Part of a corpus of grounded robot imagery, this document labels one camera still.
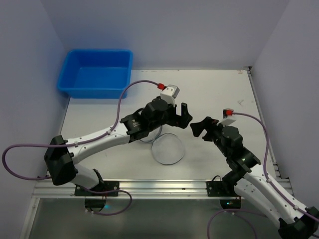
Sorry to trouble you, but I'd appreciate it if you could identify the white mesh laundry bag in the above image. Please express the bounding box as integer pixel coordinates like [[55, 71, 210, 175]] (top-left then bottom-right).
[[139, 126, 186, 166]]

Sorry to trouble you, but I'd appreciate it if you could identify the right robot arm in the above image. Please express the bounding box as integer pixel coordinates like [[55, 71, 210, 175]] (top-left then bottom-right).
[[190, 117, 319, 239]]

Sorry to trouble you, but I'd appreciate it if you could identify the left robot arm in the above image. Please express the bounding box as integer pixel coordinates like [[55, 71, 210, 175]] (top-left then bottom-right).
[[44, 97, 192, 192]]

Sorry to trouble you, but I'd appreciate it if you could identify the blue plastic bin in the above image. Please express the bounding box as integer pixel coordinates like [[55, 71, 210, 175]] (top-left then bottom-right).
[[57, 49, 133, 99]]

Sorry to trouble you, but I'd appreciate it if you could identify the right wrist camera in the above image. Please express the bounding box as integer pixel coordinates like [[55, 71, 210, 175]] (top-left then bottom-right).
[[218, 108, 236, 126]]

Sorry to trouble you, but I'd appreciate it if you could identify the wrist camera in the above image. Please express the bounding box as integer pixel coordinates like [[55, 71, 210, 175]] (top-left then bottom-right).
[[218, 108, 236, 126], [160, 85, 180, 106]]

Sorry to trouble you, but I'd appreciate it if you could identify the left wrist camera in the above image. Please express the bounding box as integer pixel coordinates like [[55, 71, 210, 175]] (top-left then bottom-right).
[[160, 85, 180, 106]]

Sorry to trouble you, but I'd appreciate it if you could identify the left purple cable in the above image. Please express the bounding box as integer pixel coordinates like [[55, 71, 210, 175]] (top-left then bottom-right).
[[1, 80, 133, 216]]

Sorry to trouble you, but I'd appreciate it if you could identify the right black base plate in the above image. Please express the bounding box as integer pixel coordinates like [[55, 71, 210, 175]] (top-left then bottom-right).
[[205, 175, 237, 197]]

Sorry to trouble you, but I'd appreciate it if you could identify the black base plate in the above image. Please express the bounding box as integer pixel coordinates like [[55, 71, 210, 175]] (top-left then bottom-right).
[[205, 175, 237, 197], [74, 180, 120, 197]]

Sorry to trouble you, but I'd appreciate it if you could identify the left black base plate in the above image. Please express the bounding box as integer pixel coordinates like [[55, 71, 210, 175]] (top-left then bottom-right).
[[74, 180, 120, 197]]

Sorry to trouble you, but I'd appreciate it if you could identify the aluminium mounting rail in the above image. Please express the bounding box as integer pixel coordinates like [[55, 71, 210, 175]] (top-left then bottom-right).
[[32, 177, 294, 199]]

